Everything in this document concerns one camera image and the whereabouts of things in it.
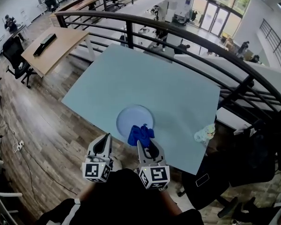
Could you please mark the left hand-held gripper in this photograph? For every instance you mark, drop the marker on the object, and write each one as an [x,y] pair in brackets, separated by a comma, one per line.
[93,171]

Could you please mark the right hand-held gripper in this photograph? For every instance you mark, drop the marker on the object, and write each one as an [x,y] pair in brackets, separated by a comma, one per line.
[157,174]

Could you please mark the blue cloth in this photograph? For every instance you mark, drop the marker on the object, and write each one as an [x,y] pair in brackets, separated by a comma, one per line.
[140,135]

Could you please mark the big light blue plate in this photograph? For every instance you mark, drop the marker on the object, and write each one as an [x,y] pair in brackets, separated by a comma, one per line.
[133,116]

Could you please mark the person's left forearm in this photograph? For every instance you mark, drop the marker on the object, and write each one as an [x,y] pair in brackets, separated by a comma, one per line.
[87,191]

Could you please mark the person's right forearm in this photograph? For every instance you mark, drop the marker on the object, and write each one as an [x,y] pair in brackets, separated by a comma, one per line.
[171,203]

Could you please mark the silver wristwatch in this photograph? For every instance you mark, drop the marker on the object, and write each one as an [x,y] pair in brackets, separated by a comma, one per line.
[162,189]

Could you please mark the person's black clothing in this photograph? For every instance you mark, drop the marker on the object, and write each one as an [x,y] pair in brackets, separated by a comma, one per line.
[121,200]

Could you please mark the white power strip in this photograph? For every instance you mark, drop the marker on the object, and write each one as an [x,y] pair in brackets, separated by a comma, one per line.
[19,144]

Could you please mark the wooden desk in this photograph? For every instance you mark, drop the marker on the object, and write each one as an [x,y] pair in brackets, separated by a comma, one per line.
[61,43]

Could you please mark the black curved railing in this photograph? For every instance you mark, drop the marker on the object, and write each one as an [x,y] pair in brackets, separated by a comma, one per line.
[129,35]

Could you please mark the long black bar device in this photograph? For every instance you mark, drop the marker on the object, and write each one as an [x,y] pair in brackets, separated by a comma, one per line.
[44,44]

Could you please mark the glass entrance doors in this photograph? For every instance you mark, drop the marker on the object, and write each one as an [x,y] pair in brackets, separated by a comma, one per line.
[215,15]

